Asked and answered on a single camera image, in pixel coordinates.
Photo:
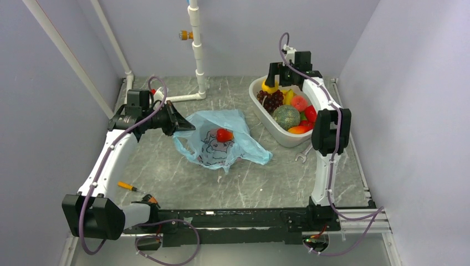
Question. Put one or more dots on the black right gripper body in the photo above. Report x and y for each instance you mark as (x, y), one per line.
(286, 72)

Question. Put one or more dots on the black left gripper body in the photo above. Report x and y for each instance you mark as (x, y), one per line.
(163, 119)

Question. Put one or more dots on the yellow fake lemon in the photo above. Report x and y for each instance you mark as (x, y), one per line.
(268, 89)

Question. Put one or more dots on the light blue plastic bag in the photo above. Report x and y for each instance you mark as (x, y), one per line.
(202, 148)

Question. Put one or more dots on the pink fake peach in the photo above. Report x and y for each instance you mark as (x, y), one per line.
(299, 103)

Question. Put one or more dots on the dark purple fake grapes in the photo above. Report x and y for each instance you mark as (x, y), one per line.
(272, 101)

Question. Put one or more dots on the red fake strawberry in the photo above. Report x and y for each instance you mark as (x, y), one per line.
(224, 135)

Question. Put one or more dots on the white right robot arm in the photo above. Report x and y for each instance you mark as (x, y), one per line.
(331, 131)

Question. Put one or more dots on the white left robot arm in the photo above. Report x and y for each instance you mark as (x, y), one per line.
(92, 212)

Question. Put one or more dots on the yellow fake banana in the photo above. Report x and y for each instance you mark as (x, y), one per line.
(287, 96)

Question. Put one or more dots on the green fake cantaloupe melon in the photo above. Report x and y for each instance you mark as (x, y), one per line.
(286, 116)

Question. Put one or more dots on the red fake apple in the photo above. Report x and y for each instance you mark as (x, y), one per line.
(310, 114)

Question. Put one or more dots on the white plastic basket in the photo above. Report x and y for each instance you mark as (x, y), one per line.
(279, 128)

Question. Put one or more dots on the silver open-end wrench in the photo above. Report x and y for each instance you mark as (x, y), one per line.
(302, 156)

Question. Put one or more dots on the orange pipe valve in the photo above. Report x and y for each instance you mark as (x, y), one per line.
(185, 35)

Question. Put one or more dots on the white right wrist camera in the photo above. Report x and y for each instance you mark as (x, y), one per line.
(289, 53)

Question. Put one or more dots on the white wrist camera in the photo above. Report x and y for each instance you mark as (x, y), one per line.
(289, 53)
(156, 96)

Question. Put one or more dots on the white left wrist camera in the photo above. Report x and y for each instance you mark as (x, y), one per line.
(156, 96)

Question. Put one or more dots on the orange handled screwdriver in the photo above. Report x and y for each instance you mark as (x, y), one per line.
(129, 187)

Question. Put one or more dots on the white PVC pipe frame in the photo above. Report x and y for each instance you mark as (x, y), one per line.
(145, 30)

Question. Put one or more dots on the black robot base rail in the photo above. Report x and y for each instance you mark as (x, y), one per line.
(238, 225)

